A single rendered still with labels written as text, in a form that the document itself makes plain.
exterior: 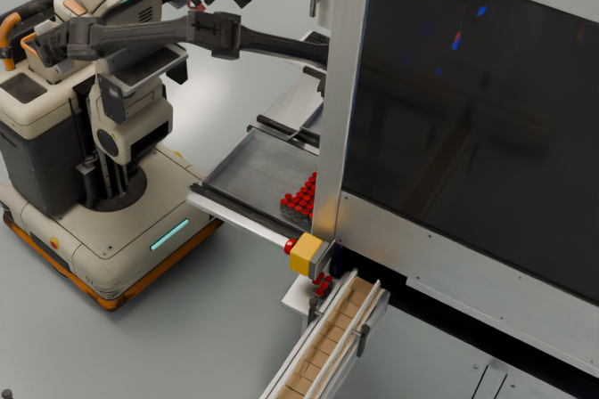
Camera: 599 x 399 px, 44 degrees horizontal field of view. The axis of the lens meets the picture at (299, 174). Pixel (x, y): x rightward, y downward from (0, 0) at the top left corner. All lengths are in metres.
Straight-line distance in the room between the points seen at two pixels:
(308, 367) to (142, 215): 1.30
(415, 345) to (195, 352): 1.07
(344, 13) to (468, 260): 0.61
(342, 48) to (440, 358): 0.90
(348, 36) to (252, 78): 2.45
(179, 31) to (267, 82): 2.03
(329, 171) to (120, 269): 1.26
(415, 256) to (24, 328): 1.71
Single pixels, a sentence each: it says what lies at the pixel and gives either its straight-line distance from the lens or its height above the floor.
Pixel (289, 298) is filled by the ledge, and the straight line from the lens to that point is 1.89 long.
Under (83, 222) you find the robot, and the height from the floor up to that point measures 0.28.
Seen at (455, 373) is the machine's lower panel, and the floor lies 0.73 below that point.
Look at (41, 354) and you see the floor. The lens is 2.92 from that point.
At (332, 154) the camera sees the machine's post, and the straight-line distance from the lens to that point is 1.63.
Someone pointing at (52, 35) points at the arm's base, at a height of 1.23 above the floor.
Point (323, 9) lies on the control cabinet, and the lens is 2.79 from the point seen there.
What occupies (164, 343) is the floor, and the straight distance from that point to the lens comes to 2.86.
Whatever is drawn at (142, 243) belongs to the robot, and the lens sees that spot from 2.79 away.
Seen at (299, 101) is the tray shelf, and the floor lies 0.88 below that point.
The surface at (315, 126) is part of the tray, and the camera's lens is 2.30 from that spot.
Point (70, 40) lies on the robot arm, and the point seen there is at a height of 1.26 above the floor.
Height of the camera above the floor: 2.45
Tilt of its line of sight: 47 degrees down
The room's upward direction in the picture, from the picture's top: 4 degrees clockwise
